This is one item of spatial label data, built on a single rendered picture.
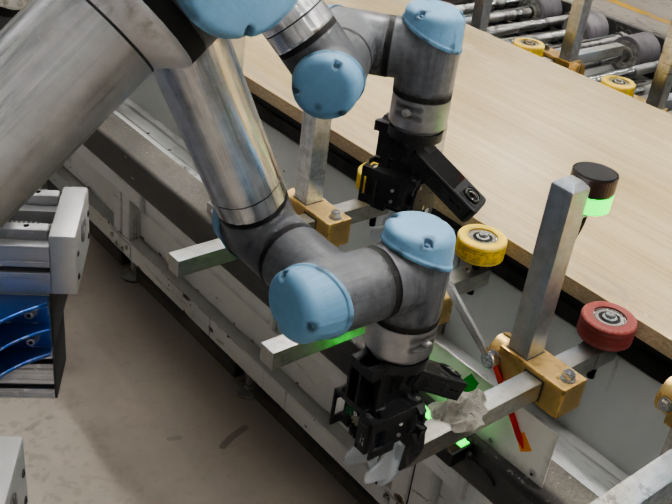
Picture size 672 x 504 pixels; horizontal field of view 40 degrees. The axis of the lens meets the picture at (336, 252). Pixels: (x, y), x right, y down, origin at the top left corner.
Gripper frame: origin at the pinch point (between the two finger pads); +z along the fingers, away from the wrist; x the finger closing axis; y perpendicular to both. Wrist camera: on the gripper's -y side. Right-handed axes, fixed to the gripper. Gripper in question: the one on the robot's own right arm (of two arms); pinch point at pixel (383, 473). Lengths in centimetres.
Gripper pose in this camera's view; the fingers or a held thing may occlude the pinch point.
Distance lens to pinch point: 115.0
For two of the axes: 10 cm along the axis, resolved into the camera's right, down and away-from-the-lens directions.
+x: 6.2, 4.7, -6.3
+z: -1.3, 8.5, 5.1
